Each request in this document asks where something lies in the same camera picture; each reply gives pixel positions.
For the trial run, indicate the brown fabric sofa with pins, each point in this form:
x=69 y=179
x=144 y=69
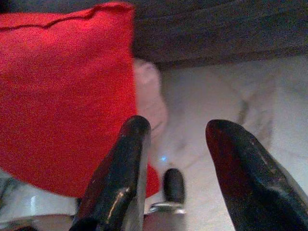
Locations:
x=216 y=31

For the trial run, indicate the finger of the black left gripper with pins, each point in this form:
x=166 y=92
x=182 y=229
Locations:
x=173 y=185

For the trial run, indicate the red fabric pillow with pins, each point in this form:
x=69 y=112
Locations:
x=62 y=96

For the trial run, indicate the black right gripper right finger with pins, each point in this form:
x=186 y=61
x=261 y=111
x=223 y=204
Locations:
x=250 y=183

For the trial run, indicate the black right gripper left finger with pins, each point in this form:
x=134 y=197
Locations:
x=120 y=173

